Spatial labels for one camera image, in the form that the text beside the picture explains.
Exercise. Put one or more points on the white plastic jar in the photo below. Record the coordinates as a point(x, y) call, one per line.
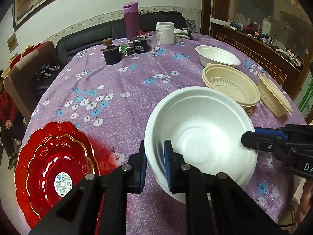
point(165, 34)

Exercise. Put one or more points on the black leather sofa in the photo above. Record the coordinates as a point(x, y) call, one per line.
point(85, 39)

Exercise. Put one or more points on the green bamboo decoration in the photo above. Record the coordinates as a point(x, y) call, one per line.
point(307, 98)

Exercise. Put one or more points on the large white foam bowl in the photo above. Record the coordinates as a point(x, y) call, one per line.
point(203, 127)

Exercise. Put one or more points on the clutter of tools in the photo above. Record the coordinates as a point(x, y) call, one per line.
point(269, 39)

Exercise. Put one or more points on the wooden spool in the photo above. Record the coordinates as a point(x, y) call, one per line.
point(107, 41)

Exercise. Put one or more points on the purple floral tablecloth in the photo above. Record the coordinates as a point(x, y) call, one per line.
point(122, 83)

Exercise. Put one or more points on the red bag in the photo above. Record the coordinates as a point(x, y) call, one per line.
point(144, 33)

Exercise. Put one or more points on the gold wall plaque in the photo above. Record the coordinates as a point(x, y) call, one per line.
point(12, 43)

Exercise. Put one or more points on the black cylindrical container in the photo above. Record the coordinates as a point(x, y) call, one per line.
point(112, 57)

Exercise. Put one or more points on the black labelled cylinder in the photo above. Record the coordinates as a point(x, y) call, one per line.
point(139, 46)

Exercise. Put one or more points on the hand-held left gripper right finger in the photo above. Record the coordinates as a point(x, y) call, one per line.
point(169, 166)

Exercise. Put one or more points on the pile of black devices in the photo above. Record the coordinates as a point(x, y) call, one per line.
point(47, 71)

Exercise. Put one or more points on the purple thermos bottle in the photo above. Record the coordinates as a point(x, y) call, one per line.
point(130, 22)

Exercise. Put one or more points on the green packet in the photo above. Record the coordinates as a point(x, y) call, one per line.
point(124, 48)

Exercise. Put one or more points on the white gloves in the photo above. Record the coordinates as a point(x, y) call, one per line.
point(181, 33)

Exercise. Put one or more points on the wooden glass cabinet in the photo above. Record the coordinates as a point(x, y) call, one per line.
point(256, 46)

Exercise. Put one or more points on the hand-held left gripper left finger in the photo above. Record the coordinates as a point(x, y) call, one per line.
point(139, 171)

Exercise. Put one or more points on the large red scalloped plate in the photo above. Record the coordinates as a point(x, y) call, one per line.
point(61, 127)

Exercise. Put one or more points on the small white foam bowl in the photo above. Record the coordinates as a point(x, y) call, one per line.
point(217, 55)

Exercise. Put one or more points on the black bag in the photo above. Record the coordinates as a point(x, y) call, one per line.
point(166, 17)

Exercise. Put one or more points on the black slotted tool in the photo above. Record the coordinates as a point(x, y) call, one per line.
point(192, 25)

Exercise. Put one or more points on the brown armchair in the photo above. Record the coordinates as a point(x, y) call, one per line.
point(27, 78)

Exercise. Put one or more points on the beige ribbed plastic bowl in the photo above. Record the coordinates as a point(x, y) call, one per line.
point(271, 95)
point(229, 83)

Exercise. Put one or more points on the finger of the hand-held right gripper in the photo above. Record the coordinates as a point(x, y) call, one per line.
point(259, 142)
point(269, 131)

